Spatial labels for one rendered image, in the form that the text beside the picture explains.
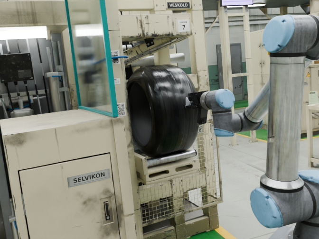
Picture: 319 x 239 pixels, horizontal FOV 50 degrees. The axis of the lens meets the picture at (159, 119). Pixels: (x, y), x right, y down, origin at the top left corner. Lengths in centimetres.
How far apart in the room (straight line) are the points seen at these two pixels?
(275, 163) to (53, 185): 76
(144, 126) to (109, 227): 116
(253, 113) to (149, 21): 105
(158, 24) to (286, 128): 136
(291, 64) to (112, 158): 68
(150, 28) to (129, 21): 15
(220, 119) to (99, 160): 62
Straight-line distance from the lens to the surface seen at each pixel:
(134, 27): 228
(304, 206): 135
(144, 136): 231
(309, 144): 476
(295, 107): 122
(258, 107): 155
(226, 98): 157
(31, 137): 117
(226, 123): 158
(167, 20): 238
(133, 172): 202
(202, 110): 173
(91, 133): 121
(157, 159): 199
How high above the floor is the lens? 142
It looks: 8 degrees down
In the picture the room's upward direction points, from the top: 6 degrees counter-clockwise
